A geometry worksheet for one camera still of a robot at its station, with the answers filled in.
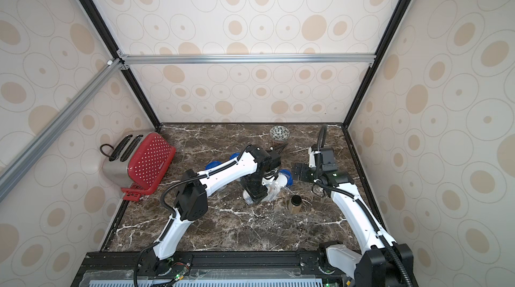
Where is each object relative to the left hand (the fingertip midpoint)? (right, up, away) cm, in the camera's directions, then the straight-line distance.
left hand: (258, 198), depth 81 cm
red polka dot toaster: (-50, +16, +3) cm, 53 cm away
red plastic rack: (-56, 0, +9) cm, 57 cm away
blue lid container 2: (-14, +15, +25) cm, 32 cm away
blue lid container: (+6, +2, +6) cm, 9 cm away
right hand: (+22, +11, +2) cm, 24 cm away
